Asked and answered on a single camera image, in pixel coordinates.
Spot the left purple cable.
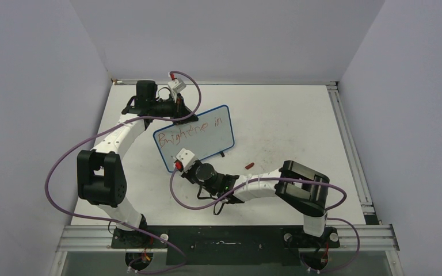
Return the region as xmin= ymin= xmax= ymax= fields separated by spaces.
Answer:
xmin=44 ymin=71 xmax=203 ymax=275

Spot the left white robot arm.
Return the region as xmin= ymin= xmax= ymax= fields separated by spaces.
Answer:
xmin=77 ymin=77 xmax=198 ymax=248

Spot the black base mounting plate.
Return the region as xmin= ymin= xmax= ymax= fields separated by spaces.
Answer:
xmin=110 ymin=225 xmax=340 ymax=266

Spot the blue framed whiteboard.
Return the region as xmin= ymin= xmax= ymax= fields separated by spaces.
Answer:
xmin=153 ymin=105 xmax=235 ymax=172

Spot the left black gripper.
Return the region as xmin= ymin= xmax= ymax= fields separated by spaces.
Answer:
xmin=150 ymin=93 xmax=198 ymax=127

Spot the aluminium frame rail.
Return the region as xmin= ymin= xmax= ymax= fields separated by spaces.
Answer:
xmin=326 ymin=82 xmax=376 ymax=216
xmin=56 ymin=224 xmax=400 ymax=252

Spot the red marker cap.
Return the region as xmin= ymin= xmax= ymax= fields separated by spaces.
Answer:
xmin=245 ymin=163 xmax=254 ymax=170

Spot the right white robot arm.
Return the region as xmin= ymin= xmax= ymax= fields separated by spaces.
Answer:
xmin=174 ymin=160 xmax=346 ymax=248

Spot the aluminium frame rail right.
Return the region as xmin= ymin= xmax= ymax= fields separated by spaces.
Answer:
xmin=326 ymin=82 xmax=376 ymax=216

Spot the aluminium frame rail front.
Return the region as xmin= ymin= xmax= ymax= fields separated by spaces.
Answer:
xmin=56 ymin=224 xmax=400 ymax=252

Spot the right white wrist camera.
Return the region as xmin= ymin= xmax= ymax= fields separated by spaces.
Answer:
xmin=174 ymin=148 xmax=197 ymax=172

